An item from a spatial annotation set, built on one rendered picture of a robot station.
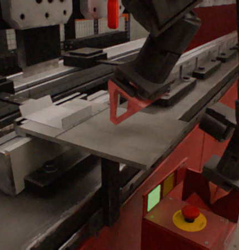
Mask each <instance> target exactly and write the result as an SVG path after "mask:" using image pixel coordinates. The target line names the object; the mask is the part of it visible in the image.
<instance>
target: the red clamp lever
mask: <svg viewBox="0 0 239 250"><path fill-rule="evenodd" d="M107 17H108V28H109V29H117V28H118V27H119V1H118V0H108V2H107Z"/></svg>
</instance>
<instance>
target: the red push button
mask: <svg viewBox="0 0 239 250"><path fill-rule="evenodd" d="M181 213H182V215H183V216H184V217H185V218H184V220H185V221H186V222H187V223H194V219H195V218H197V217H199V216H200V211H199V209H198V207H196V206H192V205H186V206H184V207H183V208H182V210H181Z"/></svg>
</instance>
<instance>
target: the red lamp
mask: <svg viewBox="0 0 239 250"><path fill-rule="evenodd" d="M185 168H186V163H184V164H183V165H182V166H181V167H179V168H178V169H177V172H176V183H175V185H177V184H178V183H179V182H180V181H181V180H182V179H183V178H184V174H185Z"/></svg>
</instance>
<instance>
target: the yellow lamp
mask: <svg viewBox="0 0 239 250"><path fill-rule="evenodd" d="M173 181H174V174H172V175H170V176H169V177H168V178H167V179H166V180H165V181H164V191H163V194H162V197H164V196H165V195H166V194H167V193H168V192H169V191H171V190H172V189H173Z"/></svg>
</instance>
